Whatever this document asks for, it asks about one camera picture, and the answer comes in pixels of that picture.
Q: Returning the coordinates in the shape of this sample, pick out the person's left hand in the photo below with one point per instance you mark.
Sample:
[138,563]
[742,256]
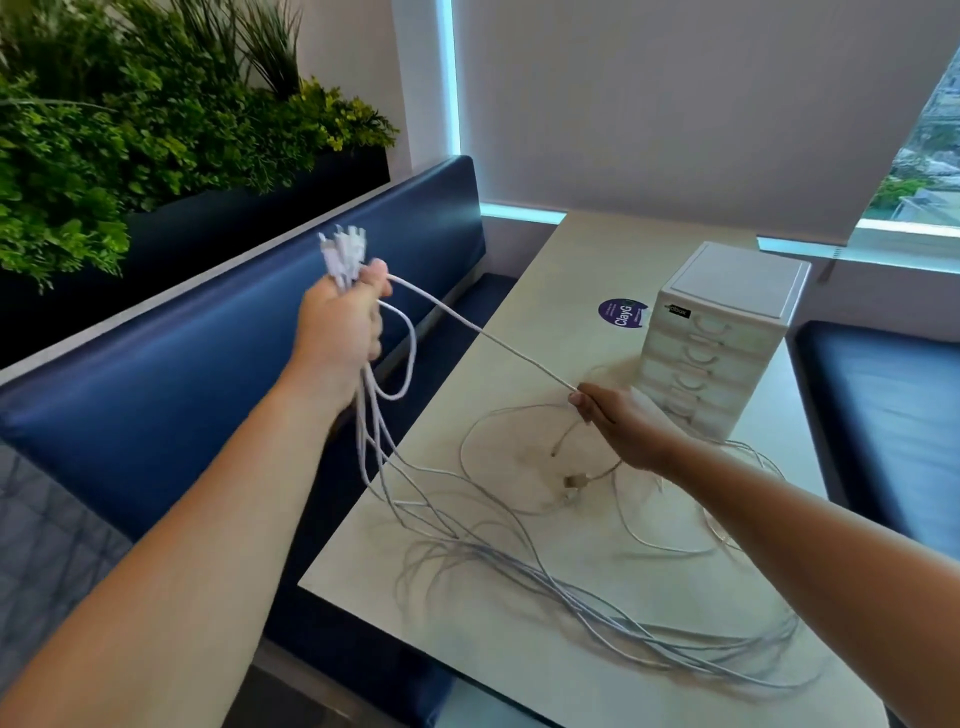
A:
[337,337]

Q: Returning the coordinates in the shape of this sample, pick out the person's right hand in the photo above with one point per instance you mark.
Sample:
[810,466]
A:
[630,427]

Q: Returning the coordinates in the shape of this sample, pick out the white mini drawer cabinet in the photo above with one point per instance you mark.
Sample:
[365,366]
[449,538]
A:
[739,281]

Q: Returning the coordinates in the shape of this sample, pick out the person's left forearm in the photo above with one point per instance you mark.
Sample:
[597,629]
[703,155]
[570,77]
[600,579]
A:
[165,585]

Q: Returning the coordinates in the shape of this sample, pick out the person's right forearm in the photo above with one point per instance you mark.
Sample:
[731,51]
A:
[825,570]

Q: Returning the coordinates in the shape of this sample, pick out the black planter box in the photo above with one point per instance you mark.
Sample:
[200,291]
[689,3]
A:
[225,225]

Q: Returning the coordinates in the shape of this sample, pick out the round purple sticker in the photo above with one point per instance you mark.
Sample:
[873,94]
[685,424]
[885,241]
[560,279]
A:
[622,313]

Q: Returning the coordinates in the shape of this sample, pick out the blue padded bench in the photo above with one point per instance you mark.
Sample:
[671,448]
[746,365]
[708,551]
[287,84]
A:
[187,375]
[885,420]

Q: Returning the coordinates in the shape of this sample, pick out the white table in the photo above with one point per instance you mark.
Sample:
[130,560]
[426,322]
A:
[562,255]

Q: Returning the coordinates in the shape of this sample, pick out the green leafy plants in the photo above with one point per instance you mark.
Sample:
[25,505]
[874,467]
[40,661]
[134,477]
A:
[112,127]

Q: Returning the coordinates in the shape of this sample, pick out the white roller blind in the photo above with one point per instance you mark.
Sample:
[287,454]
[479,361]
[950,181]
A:
[675,105]

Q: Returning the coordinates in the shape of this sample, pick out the glass window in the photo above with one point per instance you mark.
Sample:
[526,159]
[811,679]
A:
[922,172]

